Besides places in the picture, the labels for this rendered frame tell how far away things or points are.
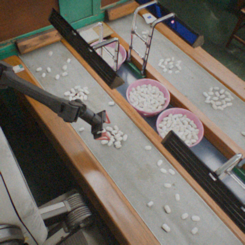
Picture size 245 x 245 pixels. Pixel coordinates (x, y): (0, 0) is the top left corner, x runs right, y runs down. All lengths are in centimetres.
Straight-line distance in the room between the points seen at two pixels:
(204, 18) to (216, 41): 43
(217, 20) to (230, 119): 232
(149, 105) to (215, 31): 220
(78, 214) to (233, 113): 108
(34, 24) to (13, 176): 138
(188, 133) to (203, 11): 259
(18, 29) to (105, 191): 112
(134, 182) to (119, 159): 14
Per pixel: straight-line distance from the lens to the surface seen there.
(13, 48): 195
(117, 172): 143
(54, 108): 121
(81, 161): 143
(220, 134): 166
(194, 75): 194
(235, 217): 112
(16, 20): 187
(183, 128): 163
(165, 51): 206
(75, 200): 133
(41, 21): 195
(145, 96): 173
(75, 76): 181
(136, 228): 132
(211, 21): 388
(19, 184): 67
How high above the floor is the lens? 204
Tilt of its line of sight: 54 degrees down
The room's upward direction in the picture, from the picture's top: 8 degrees clockwise
